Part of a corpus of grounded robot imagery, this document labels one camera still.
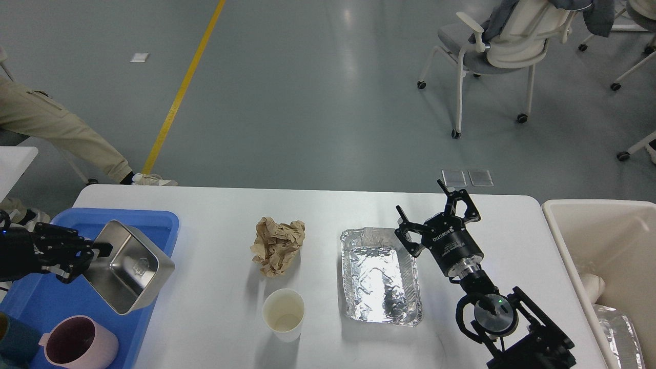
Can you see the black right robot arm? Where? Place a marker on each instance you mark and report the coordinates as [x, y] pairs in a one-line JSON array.
[[515, 331]]

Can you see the white paper cup in bin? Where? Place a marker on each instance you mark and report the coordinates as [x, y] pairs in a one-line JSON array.
[[594, 286]]

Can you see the white side table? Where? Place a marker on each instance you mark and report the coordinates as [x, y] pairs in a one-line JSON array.
[[14, 162]]

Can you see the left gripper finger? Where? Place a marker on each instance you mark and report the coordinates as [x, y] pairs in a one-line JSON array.
[[68, 262], [48, 237]]

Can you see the blue plastic tray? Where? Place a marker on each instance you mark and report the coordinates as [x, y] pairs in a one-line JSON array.
[[42, 302]]

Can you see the white office chair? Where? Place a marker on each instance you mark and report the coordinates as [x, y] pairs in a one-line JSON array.
[[522, 43]]

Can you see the foil tray in bin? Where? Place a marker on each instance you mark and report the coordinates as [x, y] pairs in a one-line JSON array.
[[620, 337]]

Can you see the crumpled brown paper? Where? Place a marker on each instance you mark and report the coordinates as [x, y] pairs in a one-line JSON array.
[[276, 245]]

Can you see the teal object at corner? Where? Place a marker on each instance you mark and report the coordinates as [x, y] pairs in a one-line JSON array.
[[19, 343]]

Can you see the aluminium foil tray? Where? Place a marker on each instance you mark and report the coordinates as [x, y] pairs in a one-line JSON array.
[[380, 278]]

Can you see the person in beige trousers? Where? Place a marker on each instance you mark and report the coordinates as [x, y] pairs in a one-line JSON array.
[[31, 112]]

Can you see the black left robotiq gripper body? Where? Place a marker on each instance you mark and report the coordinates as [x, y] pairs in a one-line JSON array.
[[18, 257]]

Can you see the pink mug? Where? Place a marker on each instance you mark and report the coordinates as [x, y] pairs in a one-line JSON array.
[[79, 342]]

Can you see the beige plastic bin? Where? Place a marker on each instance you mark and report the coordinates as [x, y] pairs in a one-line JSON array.
[[615, 240]]

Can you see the stainless steel rectangular dish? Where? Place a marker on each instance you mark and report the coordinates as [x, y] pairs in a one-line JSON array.
[[132, 275]]

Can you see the black right robotiq gripper body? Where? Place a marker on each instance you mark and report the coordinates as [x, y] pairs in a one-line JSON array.
[[452, 246]]

